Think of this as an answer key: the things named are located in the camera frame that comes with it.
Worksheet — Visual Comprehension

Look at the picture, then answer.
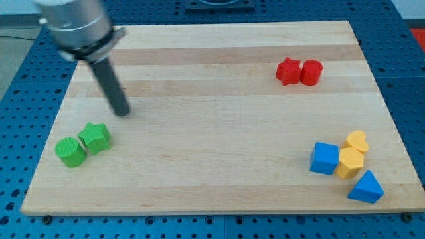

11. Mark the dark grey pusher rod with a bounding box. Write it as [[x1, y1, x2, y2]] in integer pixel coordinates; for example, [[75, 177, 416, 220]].
[[89, 58, 130, 117]]

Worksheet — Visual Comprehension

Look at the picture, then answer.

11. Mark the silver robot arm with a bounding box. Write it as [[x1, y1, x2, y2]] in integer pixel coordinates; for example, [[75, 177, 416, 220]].
[[34, 0, 130, 116]]

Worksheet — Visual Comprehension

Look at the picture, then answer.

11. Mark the green star block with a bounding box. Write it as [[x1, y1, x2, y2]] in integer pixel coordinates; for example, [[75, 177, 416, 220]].
[[77, 122, 111, 155]]

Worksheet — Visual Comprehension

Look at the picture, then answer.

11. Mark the red star block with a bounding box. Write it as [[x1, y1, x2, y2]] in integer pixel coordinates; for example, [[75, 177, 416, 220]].
[[275, 57, 301, 86]]

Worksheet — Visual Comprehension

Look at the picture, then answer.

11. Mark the wooden board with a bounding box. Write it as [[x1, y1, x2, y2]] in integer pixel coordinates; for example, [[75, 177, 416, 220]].
[[21, 21, 424, 216]]

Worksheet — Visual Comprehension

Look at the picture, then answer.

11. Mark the green cylinder block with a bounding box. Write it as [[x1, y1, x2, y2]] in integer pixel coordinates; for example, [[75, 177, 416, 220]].
[[54, 137, 86, 168]]

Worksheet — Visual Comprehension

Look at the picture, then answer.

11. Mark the red cylinder block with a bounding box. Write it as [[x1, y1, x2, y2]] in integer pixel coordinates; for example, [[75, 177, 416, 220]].
[[300, 60, 323, 86]]

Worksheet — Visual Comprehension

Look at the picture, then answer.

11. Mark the blue cube block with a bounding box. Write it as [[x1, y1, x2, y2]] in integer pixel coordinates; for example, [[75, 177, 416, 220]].
[[309, 142, 339, 175]]

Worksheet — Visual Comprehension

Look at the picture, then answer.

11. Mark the yellow heart block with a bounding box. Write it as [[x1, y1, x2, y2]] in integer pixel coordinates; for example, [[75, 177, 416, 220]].
[[343, 130, 369, 154]]

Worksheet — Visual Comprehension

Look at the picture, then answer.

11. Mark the yellow hexagon block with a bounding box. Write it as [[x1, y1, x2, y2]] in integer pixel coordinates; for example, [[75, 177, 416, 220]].
[[334, 147, 365, 179]]

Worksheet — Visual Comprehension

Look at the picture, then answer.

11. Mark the blue triangle block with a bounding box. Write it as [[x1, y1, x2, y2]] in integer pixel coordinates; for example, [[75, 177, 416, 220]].
[[347, 170, 384, 204]]

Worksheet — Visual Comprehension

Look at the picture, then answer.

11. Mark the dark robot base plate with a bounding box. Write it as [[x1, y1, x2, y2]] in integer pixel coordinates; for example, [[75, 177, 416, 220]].
[[185, 0, 256, 10]]

